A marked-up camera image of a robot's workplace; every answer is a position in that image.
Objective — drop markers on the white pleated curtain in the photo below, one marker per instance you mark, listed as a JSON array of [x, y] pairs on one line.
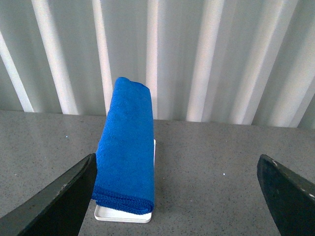
[[233, 61]]

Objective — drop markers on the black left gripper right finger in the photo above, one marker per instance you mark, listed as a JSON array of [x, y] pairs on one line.
[[289, 197]]

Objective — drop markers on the blue microfiber cloth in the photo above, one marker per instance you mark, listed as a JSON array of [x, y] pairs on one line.
[[125, 152]]

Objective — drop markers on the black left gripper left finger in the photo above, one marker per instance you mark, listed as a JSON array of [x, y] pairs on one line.
[[58, 209]]

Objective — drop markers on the white plastic tray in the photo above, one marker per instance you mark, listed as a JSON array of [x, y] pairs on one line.
[[102, 213]]

